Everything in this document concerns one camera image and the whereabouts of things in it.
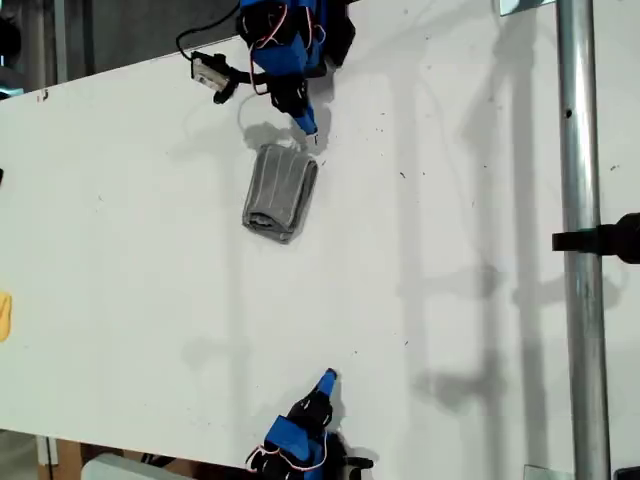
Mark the grey striped towel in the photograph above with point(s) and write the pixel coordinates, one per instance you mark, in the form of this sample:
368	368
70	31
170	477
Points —
280	192

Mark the black clamp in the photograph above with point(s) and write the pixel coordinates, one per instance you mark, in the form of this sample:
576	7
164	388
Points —
605	240

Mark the steel post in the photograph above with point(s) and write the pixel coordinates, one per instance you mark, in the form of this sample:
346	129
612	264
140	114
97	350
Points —
582	150

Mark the short black camera stalk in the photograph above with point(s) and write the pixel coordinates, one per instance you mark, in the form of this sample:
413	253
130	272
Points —
250	77

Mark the yellow object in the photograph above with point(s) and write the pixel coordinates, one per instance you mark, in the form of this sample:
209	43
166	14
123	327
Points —
4	317

